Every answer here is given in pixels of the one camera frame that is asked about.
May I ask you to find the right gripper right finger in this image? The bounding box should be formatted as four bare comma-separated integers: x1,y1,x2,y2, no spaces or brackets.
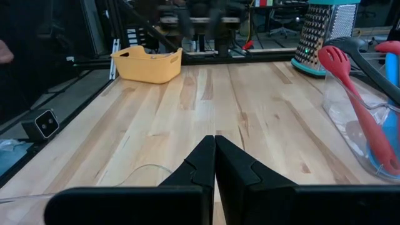
214,134,400,225

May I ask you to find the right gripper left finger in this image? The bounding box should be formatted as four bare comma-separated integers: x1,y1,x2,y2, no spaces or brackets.
43,134,216,225

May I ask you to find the red silicone slotted turner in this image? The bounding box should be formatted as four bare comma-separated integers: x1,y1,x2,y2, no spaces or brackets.
317,45,400,176

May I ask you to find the black slotted spoon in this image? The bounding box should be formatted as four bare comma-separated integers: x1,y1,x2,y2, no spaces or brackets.
324,36,400,106

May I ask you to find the blue silicone spoon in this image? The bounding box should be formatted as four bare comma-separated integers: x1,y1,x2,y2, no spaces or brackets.
367,52,400,176

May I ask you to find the clear plastic bin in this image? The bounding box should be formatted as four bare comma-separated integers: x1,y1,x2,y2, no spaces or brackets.
321,51,400,184

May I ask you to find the yellow plastic basket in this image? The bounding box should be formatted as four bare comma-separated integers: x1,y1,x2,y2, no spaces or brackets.
110,45,183,84

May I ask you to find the teal metal box grater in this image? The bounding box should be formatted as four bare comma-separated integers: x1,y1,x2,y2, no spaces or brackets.
291,0,361,78

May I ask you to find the black office chair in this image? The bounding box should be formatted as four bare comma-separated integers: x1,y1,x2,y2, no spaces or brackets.
268,12,301,38

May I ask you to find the light blue bag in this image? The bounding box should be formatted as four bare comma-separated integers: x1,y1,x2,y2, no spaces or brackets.
0,139,32,178

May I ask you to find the person's hand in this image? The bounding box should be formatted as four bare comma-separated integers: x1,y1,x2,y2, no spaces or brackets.
0,39,15,64

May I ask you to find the aluminium bracket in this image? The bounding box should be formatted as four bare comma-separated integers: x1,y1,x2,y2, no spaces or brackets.
109,39,121,81

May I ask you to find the black table-level camera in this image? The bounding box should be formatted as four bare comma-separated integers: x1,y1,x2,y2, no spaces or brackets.
21,107,61,143

